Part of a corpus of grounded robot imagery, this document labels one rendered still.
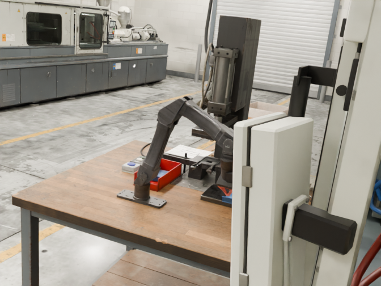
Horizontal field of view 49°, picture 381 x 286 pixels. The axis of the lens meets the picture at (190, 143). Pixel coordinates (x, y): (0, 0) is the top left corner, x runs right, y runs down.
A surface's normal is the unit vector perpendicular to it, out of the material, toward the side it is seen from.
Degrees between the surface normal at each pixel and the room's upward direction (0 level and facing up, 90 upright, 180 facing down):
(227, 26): 90
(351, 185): 90
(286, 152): 83
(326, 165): 90
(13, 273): 0
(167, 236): 0
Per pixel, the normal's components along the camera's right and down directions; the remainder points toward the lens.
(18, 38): 0.90, 0.21
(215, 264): -0.37, 0.22
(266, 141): -0.61, 0.17
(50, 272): 0.10, -0.96
